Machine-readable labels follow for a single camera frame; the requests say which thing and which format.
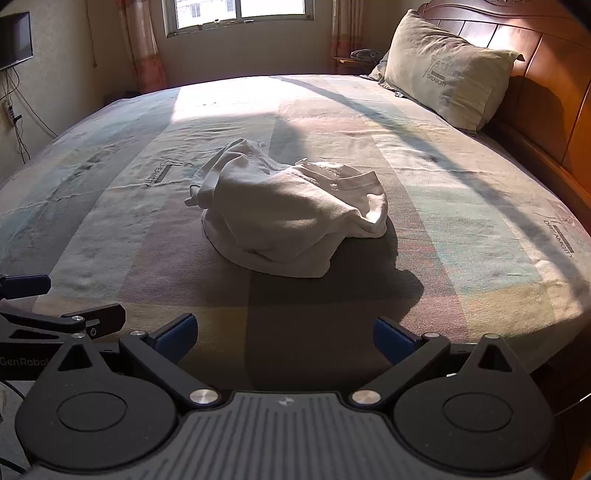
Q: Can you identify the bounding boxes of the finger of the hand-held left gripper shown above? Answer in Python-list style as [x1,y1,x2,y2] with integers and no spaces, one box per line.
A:
[0,274,51,300]
[0,303,126,344]

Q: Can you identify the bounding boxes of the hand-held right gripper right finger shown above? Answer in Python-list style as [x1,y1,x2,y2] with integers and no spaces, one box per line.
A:
[347,316,514,411]

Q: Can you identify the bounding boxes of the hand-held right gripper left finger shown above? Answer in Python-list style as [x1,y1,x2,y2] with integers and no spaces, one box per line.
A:
[56,313,222,412]

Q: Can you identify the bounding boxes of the white printed t-shirt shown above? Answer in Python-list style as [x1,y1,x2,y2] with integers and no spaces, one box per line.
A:
[185,137,389,279]

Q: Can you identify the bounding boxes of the bed with pastel sheet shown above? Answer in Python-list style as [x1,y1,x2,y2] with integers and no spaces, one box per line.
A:
[0,74,591,402]

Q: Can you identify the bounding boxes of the pink patterned curtain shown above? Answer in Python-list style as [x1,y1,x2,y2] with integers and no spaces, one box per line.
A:
[115,0,168,93]
[330,0,355,75]

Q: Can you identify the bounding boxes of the grey pillow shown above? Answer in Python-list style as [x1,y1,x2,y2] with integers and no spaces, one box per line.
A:
[367,50,393,86]

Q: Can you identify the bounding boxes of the large beige pillow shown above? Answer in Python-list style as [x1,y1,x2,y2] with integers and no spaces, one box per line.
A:
[382,9,525,136]

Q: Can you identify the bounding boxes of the wooden nightstand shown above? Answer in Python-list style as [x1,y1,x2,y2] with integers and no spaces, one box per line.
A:
[333,55,376,76]

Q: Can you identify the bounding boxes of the wooden headboard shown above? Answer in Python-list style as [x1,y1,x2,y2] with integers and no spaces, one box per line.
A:
[416,0,591,199]

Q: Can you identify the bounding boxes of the window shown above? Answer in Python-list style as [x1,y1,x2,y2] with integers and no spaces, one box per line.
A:
[161,0,335,38]

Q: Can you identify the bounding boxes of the black wall cables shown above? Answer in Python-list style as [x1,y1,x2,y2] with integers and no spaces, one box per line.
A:
[0,69,58,164]

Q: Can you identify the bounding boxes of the black wall television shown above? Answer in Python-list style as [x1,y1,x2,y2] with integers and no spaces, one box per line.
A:
[0,11,35,72]

